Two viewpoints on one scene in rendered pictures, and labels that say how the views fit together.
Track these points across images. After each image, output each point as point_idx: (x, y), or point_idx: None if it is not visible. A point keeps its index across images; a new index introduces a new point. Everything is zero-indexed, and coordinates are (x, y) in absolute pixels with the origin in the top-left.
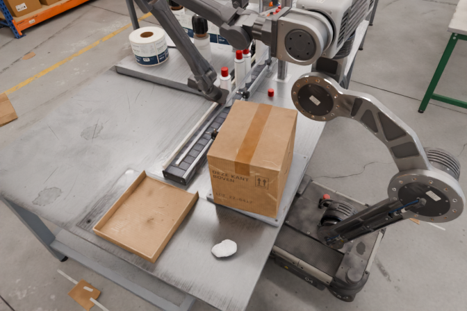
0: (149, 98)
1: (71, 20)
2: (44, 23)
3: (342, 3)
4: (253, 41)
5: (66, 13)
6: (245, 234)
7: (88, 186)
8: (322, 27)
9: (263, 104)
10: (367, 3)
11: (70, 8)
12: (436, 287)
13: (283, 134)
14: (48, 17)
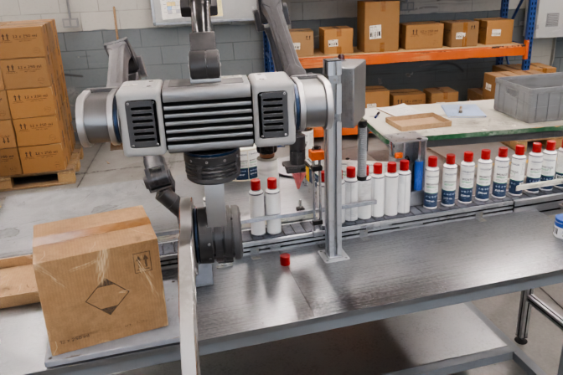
0: None
1: (342, 147)
2: (314, 141)
3: (130, 90)
4: None
5: (345, 139)
6: (20, 351)
7: (31, 242)
8: (100, 108)
9: (147, 218)
10: (255, 125)
11: (356, 136)
12: None
13: (100, 245)
14: (319, 136)
